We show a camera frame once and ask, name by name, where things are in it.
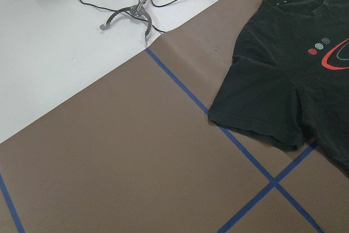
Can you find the black printed t-shirt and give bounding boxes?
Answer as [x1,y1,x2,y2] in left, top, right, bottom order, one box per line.
[208,0,348,171]

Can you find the metal reacher grabber tool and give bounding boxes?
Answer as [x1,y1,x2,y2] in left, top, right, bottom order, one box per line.
[99,0,153,43]

